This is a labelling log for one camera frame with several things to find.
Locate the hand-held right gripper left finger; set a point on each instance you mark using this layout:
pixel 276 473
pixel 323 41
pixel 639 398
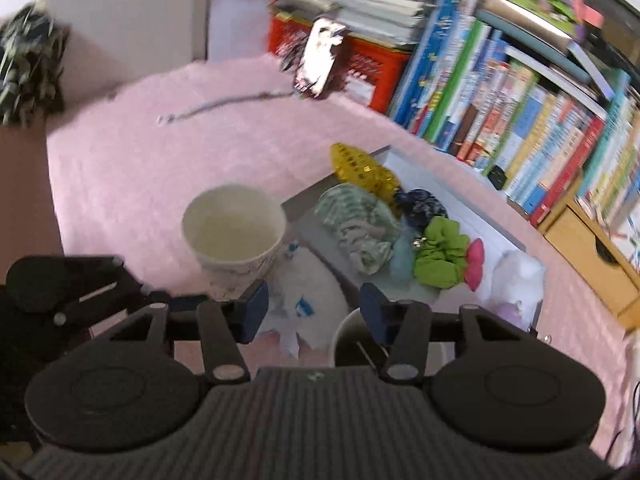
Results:
pixel 255 310

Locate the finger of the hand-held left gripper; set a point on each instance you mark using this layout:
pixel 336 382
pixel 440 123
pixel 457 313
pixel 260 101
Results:
pixel 135 280

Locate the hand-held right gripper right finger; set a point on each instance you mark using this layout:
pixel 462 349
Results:
pixel 372 310

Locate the light blue scrunchie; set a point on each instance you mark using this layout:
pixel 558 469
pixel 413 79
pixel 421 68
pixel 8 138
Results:
pixel 402 257

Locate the white plush toy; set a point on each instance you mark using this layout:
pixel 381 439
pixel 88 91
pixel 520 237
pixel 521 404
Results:
pixel 315 280

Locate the green white patterned scrunchie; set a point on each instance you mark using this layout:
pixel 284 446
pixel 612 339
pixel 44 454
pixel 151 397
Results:
pixel 355 220

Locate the pink soft item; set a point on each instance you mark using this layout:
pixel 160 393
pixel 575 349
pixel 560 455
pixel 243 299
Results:
pixel 475 262

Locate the blue patterned scrunchie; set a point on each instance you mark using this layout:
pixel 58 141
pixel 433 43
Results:
pixel 425 207

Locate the white tray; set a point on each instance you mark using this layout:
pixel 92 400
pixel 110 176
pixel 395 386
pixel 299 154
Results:
pixel 480 220

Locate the yellow sequin scrunchie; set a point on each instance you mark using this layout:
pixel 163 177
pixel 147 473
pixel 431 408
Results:
pixel 362 170

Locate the white fluffy scrunchie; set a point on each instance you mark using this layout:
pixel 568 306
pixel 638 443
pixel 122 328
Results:
pixel 520 275

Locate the paper cup with girl drawing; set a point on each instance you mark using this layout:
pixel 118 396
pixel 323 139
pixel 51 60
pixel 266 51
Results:
pixel 350 340

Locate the large paper cup with doodle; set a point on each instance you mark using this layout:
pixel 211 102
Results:
pixel 235 230

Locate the small black object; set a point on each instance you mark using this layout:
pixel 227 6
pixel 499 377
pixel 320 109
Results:
pixel 497 177

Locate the wooden drawer organizer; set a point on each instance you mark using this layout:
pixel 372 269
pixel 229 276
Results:
pixel 585 255

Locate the row of colourful upright books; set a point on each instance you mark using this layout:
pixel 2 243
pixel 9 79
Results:
pixel 500 110

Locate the orange plastic crate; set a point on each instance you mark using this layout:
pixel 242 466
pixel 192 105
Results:
pixel 370 70

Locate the dark green patterned cloth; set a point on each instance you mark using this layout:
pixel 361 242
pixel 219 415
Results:
pixel 30 60

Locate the stack of worn books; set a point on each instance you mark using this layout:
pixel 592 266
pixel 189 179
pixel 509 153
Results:
pixel 380 10

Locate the pile of flat lying books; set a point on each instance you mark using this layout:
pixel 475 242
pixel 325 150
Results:
pixel 540 30

